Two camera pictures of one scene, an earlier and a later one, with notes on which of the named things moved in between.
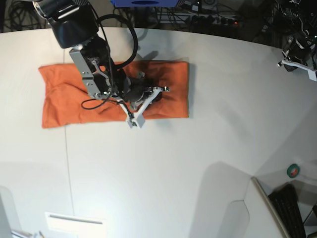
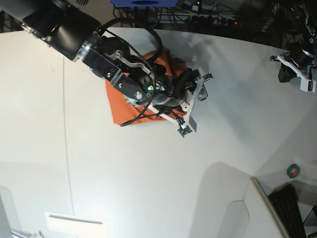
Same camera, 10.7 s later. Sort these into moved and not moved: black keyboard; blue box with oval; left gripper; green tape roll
Moved: left gripper
Not moved: black keyboard; green tape roll; blue box with oval
